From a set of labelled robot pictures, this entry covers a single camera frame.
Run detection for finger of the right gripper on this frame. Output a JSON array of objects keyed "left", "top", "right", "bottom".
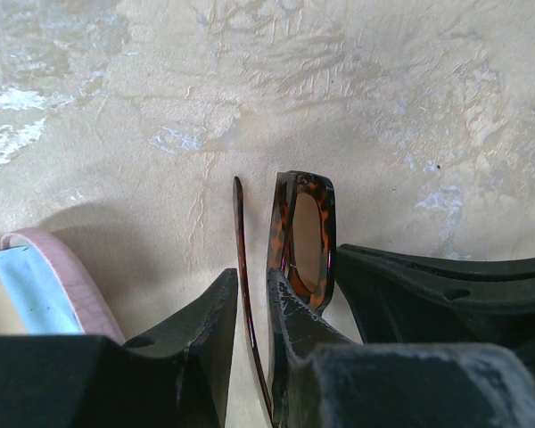
[{"left": 334, "top": 244, "right": 535, "bottom": 379}]

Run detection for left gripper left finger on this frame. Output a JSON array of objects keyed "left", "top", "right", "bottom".
[{"left": 0, "top": 268, "right": 238, "bottom": 427}]

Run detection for pink glasses case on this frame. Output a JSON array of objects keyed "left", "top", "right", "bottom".
[{"left": 0, "top": 227, "right": 126, "bottom": 345}]

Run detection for blue tape patch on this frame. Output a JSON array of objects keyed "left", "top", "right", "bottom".
[{"left": 0, "top": 245, "right": 85, "bottom": 334}]

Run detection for brown sunglasses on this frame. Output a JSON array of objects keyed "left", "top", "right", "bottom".
[{"left": 233, "top": 170, "right": 336, "bottom": 427}]

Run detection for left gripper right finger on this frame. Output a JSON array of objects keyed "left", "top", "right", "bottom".
[{"left": 267, "top": 268, "right": 535, "bottom": 427}]

